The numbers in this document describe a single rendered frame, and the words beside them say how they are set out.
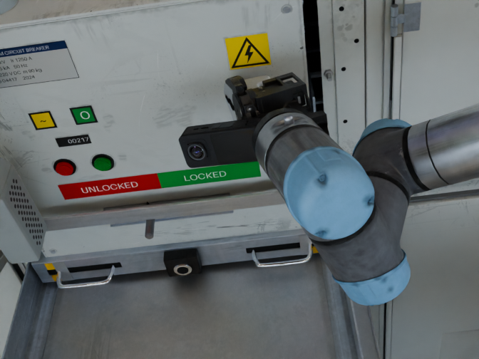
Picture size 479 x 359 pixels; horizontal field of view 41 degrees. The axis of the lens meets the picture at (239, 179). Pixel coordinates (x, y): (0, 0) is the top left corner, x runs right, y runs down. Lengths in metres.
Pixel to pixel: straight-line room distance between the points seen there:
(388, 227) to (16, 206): 0.54
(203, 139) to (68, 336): 0.55
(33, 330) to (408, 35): 0.80
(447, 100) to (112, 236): 0.62
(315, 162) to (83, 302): 0.72
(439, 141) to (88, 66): 0.46
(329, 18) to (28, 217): 0.55
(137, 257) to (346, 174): 0.66
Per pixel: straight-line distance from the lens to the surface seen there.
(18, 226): 0.97
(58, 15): 0.85
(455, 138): 0.69
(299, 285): 1.13
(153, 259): 1.16
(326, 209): 0.57
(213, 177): 1.01
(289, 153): 0.61
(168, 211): 1.01
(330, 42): 1.06
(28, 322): 1.20
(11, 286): 1.49
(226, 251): 1.14
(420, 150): 0.70
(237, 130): 0.72
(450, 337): 1.70
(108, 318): 1.17
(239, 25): 0.84
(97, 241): 1.15
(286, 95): 0.75
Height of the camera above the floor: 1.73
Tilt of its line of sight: 43 degrees down
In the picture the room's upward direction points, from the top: 11 degrees counter-clockwise
